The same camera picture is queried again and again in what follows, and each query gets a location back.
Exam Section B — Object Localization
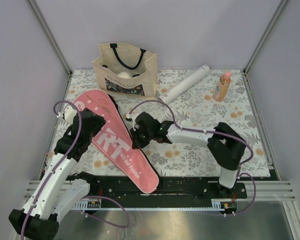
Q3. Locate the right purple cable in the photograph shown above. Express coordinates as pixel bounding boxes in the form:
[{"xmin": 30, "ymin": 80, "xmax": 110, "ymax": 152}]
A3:
[{"xmin": 128, "ymin": 99, "xmax": 257, "ymax": 217}]

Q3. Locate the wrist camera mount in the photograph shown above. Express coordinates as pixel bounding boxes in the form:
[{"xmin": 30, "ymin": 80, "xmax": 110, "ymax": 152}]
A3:
[
  {"xmin": 56, "ymin": 105, "xmax": 77, "ymax": 125},
  {"xmin": 126, "ymin": 113, "xmax": 138, "ymax": 131}
]

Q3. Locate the peach lotion bottle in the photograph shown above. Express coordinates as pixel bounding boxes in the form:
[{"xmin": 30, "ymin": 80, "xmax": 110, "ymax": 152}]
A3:
[{"xmin": 213, "ymin": 71, "xmax": 232, "ymax": 102}]

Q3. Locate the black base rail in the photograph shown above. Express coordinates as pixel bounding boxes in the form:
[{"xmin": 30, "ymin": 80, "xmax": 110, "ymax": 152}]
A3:
[{"xmin": 89, "ymin": 176, "xmax": 247, "ymax": 209}]

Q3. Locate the beige canvas tote bag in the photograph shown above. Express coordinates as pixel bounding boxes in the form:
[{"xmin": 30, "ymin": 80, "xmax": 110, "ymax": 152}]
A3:
[{"xmin": 93, "ymin": 43, "xmax": 159, "ymax": 100}]

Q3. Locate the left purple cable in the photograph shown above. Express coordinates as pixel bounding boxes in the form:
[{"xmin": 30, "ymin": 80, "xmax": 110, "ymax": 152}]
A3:
[{"xmin": 21, "ymin": 100, "xmax": 130, "ymax": 240}]

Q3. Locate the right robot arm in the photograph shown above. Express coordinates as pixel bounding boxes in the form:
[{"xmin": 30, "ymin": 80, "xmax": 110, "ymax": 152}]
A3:
[{"xmin": 126, "ymin": 112, "xmax": 248, "ymax": 198}]

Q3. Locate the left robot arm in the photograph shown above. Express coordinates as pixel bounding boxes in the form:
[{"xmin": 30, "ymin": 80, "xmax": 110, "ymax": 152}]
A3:
[{"xmin": 8, "ymin": 108, "xmax": 106, "ymax": 240}]

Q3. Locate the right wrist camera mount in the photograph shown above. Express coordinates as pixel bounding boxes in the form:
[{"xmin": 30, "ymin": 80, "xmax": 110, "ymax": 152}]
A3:
[{"xmin": 126, "ymin": 113, "xmax": 138, "ymax": 131}]

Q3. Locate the pink racket cover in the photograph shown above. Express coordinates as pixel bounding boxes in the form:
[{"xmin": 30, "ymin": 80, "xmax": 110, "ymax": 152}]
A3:
[{"xmin": 74, "ymin": 89, "xmax": 159, "ymax": 194}]

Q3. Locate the white shuttlecock tube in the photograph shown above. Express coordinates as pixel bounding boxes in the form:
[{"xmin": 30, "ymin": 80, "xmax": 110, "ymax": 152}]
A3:
[{"xmin": 157, "ymin": 65, "xmax": 211, "ymax": 105}]

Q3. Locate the white item inside bag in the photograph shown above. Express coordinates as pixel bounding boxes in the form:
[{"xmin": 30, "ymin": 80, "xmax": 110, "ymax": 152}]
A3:
[{"xmin": 117, "ymin": 71, "xmax": 131, "ymax": 79}]

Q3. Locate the purple cable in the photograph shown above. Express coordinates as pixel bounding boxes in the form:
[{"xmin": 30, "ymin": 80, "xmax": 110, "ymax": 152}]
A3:
[
  {"xmin": 128, "ymin": 99, "xmax": 257, "ymax": 217},
  {"xmin": 21, "ymin": 100, "xmax": 130, "ymax": 240}
]

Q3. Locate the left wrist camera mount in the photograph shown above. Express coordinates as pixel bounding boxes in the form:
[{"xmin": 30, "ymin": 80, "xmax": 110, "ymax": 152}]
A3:
[{"xmin": 56, "ymin": 105, "xmax": 77, "ymax": 125}]

